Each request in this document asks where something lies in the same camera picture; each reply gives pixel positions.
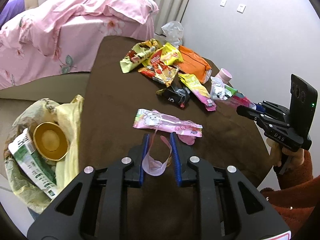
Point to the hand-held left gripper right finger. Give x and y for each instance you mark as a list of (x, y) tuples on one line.
[(175, 155)]

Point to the pink and green wrapper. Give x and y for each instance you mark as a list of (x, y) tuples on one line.
[(240, 101)]

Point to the gold bowl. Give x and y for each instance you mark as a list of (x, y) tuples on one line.
[(51, 140)]

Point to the pink cup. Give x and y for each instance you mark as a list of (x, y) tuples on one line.
[(223, 75)]

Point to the pink torn wrapper strip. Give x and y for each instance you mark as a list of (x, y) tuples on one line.
[(153, 166)]

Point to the orange tissue pack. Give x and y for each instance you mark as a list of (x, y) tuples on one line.
[(193, 63)]

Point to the person's right forearm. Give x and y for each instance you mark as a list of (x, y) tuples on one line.
[(297, 195)]

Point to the red snack packet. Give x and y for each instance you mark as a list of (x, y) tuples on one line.
[(162, 73)]

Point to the yellow-green and brown snack packet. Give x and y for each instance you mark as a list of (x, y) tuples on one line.
[(133, 57)]

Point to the beige curtain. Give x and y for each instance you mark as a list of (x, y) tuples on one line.
[(170, 0)]

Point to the white wall socket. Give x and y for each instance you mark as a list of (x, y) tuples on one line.
[(241, 8), (223, 2)]

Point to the upholstered bed frame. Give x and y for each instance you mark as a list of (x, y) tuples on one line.
[(50, 85)]

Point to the green and white packet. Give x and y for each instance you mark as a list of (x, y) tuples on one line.
[(32, 165)]

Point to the yellow plastic trash bag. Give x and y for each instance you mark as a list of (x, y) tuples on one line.
[(67, 120)]

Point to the black wrapper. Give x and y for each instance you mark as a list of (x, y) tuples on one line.
[(175, 97)]

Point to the cardboard box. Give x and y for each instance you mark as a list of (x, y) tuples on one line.
[(31, 0)]

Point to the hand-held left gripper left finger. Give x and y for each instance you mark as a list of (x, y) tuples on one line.
[(145, 152)]

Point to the clear plastic bag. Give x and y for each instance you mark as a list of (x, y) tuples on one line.
[(172, 31)]

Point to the person's right hand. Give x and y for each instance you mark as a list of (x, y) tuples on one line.
[(274, 153)]

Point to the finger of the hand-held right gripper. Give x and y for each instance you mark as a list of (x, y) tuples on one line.
[(258, 107), (250, 113)]

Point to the pink printed candy wrapper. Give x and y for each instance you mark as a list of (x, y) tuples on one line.
[(162, 121)]

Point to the purple cloth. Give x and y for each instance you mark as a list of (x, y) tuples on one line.
[(10, 10)]

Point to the silver crumpled wrapper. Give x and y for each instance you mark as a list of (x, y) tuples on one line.
[(221, 90)]

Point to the yellow and pink snack packet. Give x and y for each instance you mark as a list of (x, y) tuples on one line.
[(197, 90)]

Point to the brown cushion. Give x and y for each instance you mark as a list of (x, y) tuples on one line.
[(112, 100)]

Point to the pink floral duvet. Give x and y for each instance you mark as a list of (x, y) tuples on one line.
[(62, 30)]

